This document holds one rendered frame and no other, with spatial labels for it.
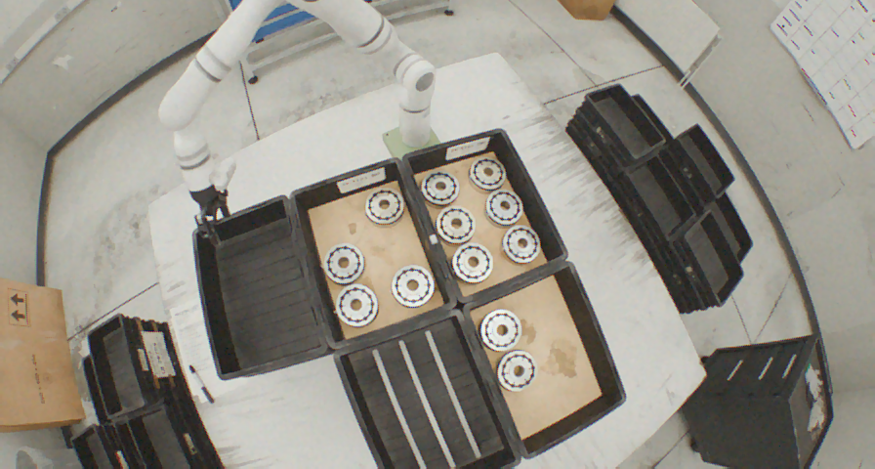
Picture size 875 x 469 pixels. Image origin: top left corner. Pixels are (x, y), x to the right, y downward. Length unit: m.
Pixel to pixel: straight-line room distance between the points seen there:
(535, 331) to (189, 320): 1.05
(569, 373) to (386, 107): 1.05
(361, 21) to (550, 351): 0.86
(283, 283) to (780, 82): 3.45
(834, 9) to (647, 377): 2.85
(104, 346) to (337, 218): 1.40
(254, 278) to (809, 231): 3.85
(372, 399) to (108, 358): 1.37
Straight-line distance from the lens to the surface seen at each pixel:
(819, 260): 3.77
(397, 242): 0.86
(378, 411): 0.85
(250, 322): 0.93
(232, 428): 1.15
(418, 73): 0.84
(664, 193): 1.96
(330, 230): 0.90
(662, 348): 1.28
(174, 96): 0.63
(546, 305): 0.90
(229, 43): 0.61
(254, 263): 0.95
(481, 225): 0.90
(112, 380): 1.84
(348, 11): 0.64
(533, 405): 0.90
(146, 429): 1.88
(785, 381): 1.83
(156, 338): 1.75
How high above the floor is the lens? 1.66
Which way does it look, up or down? 69 degrees down
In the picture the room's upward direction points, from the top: 12 degrees clockwise
